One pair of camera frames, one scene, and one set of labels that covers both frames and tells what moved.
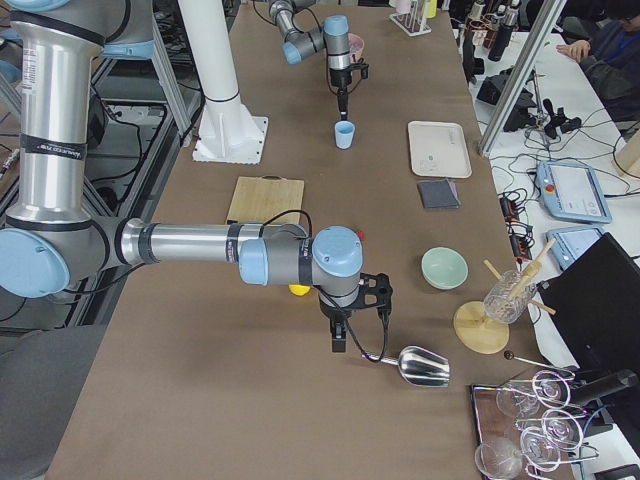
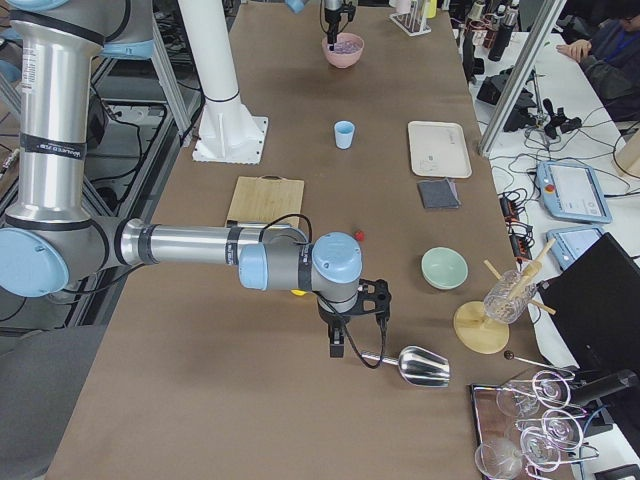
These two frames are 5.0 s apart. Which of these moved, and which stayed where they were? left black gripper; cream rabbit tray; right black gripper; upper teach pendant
Moved: left black gripper
Stayed: upper teach pendant; right black gripper; cream rabbit tray
